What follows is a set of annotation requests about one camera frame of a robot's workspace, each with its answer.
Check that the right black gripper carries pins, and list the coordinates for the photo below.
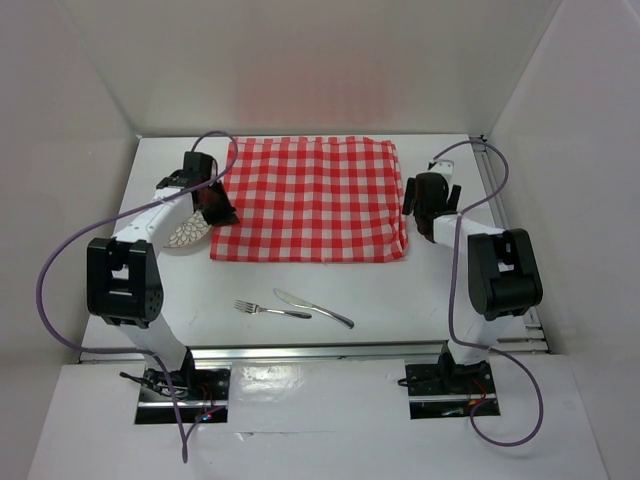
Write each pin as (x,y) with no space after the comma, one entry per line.
(411,197)

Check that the aluminium right side rail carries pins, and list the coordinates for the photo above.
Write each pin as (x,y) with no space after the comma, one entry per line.
(526,332)

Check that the silver table knife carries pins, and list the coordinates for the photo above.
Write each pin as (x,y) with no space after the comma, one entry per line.
(298,302)

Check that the red white checkered cloth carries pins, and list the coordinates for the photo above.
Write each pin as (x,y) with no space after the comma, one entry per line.
(313,200)

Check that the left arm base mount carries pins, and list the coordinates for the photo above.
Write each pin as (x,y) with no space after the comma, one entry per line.
(205,399)

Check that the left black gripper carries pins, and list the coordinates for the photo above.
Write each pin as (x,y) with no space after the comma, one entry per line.
(226,214)

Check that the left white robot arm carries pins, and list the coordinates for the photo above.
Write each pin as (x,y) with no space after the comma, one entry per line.
(124,286)

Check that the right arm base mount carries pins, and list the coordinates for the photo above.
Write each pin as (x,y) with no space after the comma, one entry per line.
(431,396)

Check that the patterned plate brown rim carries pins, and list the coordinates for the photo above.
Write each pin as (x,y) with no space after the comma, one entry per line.
(189,237)

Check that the aluminium front rail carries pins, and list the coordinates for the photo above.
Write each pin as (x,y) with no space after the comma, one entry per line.
(310,352)

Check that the silver fork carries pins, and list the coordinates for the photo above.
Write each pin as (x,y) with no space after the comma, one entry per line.
(253,309)

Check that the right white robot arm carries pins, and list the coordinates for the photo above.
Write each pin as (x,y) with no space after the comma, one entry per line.
(503,280)

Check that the aluminium rail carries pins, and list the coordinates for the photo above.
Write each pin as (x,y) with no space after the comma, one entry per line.
(310,352)
(526,332)

